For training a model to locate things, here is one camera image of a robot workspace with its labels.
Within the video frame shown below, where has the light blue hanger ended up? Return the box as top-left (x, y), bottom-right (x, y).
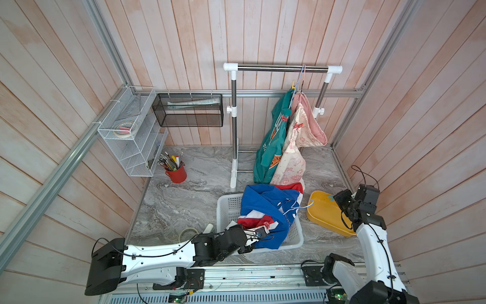
top-left (283, 200), bottom-right (314, 227)

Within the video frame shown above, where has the white clothes rack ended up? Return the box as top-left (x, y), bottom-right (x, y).
top-left (223, 63), bottom-right (342, 191)

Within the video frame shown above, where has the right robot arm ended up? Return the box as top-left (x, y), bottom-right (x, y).
top-left (301, 184), bottom-right (419, 303)

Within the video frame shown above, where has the white remote-like bar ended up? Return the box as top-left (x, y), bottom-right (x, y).
top-left (202, 224), bottom-right (214, 234)

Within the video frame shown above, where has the clear tape ring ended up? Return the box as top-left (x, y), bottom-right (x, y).
top-left (178, 227), bottom-right (200, 242)

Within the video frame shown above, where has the yellow plastic tray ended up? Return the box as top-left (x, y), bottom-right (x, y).
top-left (306, 191), bottom-right (356, 238)

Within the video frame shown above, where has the tape roll on shelf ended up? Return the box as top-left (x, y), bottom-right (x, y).
top-left (113, 121), bottom-right (138, 139)

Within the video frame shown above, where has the blue red white jacket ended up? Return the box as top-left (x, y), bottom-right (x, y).
top-left (237, 182), bottom-right (304, 250)

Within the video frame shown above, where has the white plastic laundry basket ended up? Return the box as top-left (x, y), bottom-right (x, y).
top-left (216, 193), bottom-right (304, 250)

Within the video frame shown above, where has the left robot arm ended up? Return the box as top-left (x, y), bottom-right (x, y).
top-left (84, 224), bottom-right (269, 296)

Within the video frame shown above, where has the green jacket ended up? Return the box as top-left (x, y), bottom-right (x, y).
top-left (253, 89), bottom-right (294, 184)

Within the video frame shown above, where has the white wire shelf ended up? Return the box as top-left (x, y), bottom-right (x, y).
top-left (98, 86), bottom-right (167, 177)

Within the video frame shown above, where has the black mesh basket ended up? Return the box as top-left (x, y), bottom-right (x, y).
top-left (152, 92), bottom-right (224, 127)

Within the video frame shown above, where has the cream pink print jacket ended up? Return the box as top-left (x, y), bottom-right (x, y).
top-left (270, 93), bottom-right (328, 186)

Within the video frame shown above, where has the red pencil cup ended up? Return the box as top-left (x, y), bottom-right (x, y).
top-left (165, 166), bottom-right (187, 184)

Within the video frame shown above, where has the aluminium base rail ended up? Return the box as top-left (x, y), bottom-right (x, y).
top-left (96, 263), bottom-right (348, 303)

